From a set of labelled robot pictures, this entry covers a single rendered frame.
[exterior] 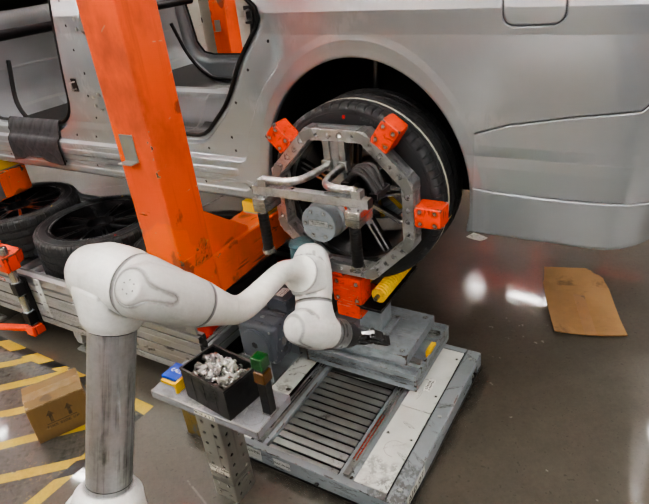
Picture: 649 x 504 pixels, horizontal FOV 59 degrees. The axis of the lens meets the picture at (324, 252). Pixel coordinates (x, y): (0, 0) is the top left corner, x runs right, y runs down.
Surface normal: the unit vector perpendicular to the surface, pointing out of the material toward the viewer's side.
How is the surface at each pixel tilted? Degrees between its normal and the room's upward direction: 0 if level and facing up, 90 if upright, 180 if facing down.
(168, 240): 90
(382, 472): 0
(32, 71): 87
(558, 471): 0
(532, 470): 0
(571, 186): 90
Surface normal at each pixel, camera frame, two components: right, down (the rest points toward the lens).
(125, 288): -0.36, -0.20
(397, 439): -0.11, -0.87
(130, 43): 0.86, 0.16
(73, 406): 0.52, 0.36
